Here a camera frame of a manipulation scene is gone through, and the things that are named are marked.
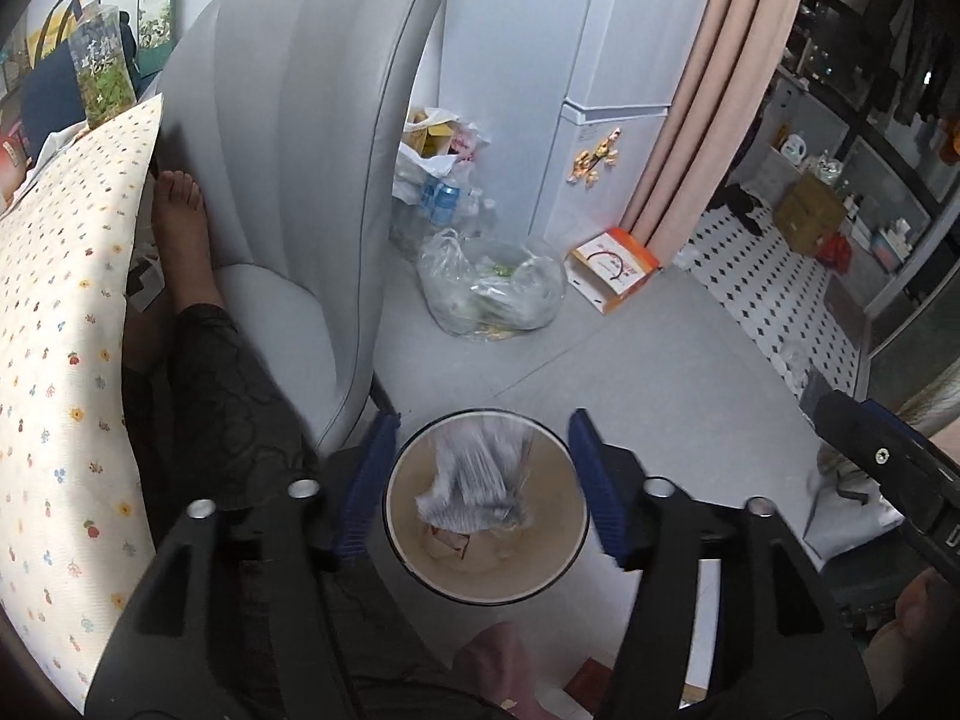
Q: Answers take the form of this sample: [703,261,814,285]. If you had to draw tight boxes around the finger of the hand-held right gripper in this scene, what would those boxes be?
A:
[814,390,960,518]

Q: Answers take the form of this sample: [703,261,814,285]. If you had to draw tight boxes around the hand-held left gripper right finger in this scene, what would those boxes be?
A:
[566,409,878,720]

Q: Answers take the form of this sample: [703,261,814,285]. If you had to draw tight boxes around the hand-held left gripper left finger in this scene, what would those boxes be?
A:
[84,411,402,720]

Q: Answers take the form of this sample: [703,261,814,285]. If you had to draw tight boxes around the brown snack wrapper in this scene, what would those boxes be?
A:
[427,525,473,560]

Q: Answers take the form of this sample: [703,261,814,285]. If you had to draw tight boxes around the clear plastic wrapper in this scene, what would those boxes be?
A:
[416,420,541,530]

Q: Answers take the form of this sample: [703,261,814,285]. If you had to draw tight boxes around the white waste bin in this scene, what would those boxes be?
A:
[382,409,591,606]

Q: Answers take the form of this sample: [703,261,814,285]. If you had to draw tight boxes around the person's right hand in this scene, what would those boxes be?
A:
[862,566,960,720]

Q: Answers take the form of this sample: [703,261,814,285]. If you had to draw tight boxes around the white sheet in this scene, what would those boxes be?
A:
[802,457,905,560]

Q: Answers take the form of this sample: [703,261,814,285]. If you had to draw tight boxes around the person's leg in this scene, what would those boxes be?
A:
[120,169,526,720]

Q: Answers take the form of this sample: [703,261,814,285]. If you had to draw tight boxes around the clear plastic bag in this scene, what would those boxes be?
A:
[416,229,567,342]

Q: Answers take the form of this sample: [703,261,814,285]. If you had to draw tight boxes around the pink slipper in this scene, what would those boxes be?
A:
[450,622,542,720]

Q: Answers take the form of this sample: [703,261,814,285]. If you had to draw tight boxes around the orange and white box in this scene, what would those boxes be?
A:
[564,227,662,314]

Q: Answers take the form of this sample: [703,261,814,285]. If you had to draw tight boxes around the brown cardboard box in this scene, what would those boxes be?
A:
[772,169,845,256]

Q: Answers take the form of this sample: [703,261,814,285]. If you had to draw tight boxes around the bag of empty bottles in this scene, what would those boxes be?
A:
[390,106,500,256]

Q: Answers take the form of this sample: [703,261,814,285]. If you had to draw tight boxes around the yellow flower magnet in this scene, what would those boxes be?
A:
[568,127,623,185]

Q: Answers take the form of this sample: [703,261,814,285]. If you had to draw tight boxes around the floral tablecloth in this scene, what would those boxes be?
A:
[0,94,166,713]

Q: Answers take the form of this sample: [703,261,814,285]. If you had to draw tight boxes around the grey upholstered chair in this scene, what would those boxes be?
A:
[154,0,445,458]

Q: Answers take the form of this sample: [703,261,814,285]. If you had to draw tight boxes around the dark storage shelf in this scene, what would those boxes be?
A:
[765,0,960,316]

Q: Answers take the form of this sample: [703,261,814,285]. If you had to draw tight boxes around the pink curtain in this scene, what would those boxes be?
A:
[622,0,815,248]

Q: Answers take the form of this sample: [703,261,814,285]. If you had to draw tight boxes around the white fridge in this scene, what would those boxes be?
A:
[525,0,732,241]

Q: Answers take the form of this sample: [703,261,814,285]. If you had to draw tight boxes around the green tea bottle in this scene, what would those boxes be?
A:
[69,0,138,128]

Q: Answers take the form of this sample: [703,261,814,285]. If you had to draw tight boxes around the navy lunch bag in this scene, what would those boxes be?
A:
[19,0,143,158]

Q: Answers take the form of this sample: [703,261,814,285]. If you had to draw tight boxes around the tall green box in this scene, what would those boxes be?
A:
[136,0,179,80]

